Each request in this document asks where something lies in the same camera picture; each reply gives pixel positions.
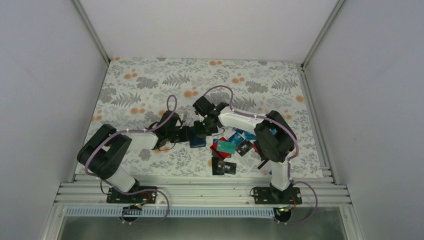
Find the dark blue card holder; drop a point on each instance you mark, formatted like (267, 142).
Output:
(196, 142)

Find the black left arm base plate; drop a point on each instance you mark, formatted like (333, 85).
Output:
(147, 196)

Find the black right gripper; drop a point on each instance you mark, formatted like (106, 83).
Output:
(199, 130)

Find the floral patterned table mat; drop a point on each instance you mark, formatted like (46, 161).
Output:
(135, 91)

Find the teal card in pile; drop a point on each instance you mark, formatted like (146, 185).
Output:
(226, 147)

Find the black patterned card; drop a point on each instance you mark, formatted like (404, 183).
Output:
(244, 147)

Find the white card right pile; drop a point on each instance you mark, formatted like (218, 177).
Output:
(266, 171)

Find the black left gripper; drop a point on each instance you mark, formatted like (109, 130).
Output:
(185, 137)

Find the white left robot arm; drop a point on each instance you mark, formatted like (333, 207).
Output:
(103, 153)

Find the black card lower pile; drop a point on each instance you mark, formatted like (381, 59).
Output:
(220, 167)

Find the aluminium rail frame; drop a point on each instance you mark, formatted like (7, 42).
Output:
(214, 191)

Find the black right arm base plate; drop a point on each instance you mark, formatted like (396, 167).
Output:
(272, 196)

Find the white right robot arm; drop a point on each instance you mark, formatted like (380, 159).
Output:
(275, 138)

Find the grey slotted cable duct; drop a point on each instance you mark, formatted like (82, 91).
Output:
(173, 212)

